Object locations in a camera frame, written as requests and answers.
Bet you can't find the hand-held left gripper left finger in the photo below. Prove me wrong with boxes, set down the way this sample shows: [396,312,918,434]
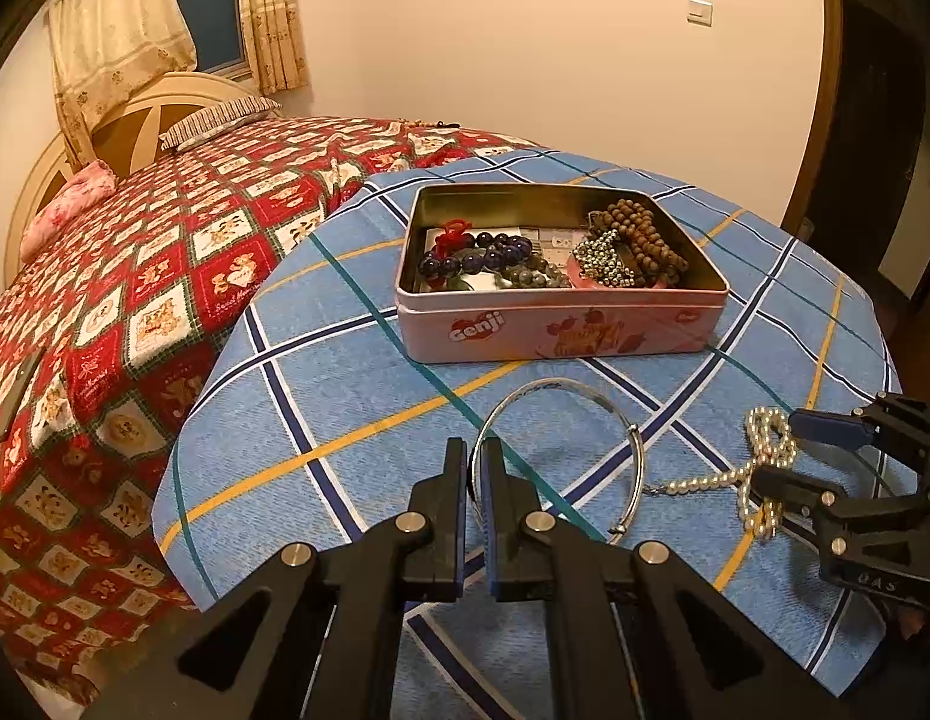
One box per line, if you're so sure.
[82,436,470,720]

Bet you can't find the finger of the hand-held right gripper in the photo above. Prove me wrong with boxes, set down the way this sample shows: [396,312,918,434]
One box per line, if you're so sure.
[789,405,882,452]
[754,465,850,520]

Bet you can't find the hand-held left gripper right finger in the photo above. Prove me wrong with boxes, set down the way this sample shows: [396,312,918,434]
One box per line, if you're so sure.
[480,436,848,720]

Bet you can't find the white pearl necklace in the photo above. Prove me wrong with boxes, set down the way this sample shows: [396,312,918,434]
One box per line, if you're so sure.
[645,405,800,541]

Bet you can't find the silver bangle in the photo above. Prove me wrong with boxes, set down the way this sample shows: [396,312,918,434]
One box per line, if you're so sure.
[469,381,650,545]

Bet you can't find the pink tin box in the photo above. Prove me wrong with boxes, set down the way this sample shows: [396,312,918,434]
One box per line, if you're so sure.
[395,184,731,365]

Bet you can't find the grey bead bracelet red knot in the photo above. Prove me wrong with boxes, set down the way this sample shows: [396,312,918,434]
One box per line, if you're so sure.
[435,217,571,292]

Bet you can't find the dark blue bead bracelet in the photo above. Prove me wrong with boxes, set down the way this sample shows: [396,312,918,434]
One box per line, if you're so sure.
[418,232,535,278]

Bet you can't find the brown wooden bead string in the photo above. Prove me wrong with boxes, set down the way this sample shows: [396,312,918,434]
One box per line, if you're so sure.
[589,199,691,287]

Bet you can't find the silver bead bracelet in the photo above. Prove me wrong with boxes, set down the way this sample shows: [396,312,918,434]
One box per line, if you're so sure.
[570,231,638,287]

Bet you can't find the blue plaid cloth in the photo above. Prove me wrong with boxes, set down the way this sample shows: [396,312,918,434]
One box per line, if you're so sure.
[151,150,905,698]

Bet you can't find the pink bangle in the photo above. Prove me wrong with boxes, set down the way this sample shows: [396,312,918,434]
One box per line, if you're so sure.
[566,259,683,292]

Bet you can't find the red patchwork quilt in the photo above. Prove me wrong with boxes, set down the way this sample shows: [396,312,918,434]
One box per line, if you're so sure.
[0,114,541,706]

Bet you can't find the striped pillow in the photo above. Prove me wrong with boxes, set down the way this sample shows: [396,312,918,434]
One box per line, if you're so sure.
[159,96,282,153]

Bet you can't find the pink floral pillow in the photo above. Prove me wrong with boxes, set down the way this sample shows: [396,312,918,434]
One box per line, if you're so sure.
[20,160,117,257]

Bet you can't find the cream wooden headboard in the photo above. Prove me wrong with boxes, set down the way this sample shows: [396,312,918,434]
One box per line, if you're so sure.
[4,71,260,286]

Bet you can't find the narrow beige patterned curtain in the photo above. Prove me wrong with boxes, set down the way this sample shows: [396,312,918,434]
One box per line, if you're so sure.
[236,0,310,95]

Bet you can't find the window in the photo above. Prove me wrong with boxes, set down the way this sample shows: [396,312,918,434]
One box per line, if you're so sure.
[169,0,252,83]

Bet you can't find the wide beige patterned curtain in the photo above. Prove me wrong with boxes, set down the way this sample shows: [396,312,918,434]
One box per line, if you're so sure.
[45,0,200,158]

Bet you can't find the dark wooden door frame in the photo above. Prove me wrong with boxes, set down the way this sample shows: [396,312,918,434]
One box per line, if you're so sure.
[780,0,930,316]

